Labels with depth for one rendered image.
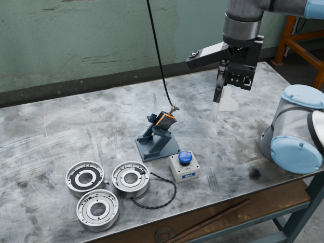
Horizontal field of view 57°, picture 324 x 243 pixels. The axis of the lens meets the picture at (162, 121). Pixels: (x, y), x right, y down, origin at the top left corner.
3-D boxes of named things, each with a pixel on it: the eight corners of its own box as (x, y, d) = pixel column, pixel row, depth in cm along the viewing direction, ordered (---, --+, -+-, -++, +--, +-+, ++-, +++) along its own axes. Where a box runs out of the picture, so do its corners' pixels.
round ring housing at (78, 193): (63, 198, 82) (60, 190, 79) (74, 168, 90) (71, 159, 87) (101, 201, 81) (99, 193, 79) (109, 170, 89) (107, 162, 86)
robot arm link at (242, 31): (222, 19, 60) (229, 5, 66) (219, 40, 63) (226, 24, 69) (260, 25, 58) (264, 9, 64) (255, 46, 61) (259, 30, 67)
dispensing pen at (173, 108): (138, 140, 94) (168, 101, 87) (148, 143, 97) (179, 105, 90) (140, 145, 93) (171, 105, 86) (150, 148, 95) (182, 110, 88)
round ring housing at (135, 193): (122, 206, 81) (120, 197, 78) (107, 178, 87) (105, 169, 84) (155, 190, 84) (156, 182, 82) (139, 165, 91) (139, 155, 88)
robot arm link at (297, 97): (313, 119, 93) (330, 83, 84) (312, 148, 84) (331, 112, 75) (273, 109, 96) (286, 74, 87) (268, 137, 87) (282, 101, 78)
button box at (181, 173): (177, 183, 86) (178, 173, 83) (168, 165, 91) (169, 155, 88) (202, 177, 88) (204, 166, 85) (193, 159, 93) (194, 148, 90)
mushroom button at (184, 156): (180, 173, 86) (181, 161, 83) (175, 162, 89) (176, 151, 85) (193, 169, 87) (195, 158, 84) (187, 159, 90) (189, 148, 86)
